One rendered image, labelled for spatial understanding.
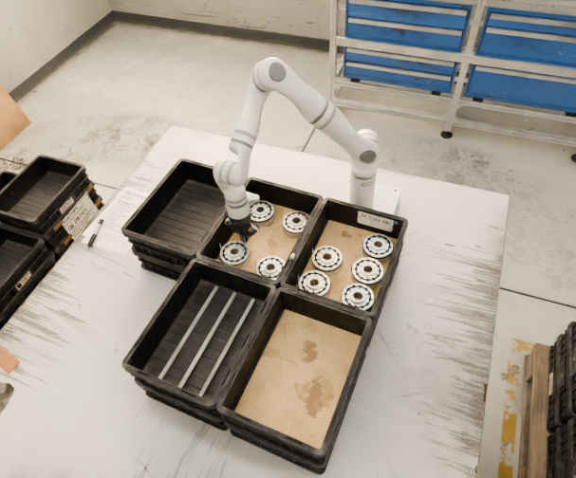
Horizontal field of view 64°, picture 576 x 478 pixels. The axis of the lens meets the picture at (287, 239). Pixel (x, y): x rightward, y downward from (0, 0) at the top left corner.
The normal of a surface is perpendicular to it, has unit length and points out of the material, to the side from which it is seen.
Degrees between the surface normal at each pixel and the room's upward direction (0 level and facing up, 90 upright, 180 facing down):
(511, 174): 0
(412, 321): 0
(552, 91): 90
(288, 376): 0
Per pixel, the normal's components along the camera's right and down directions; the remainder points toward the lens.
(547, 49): -0.36, 0.74
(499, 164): -0.06, -0.62
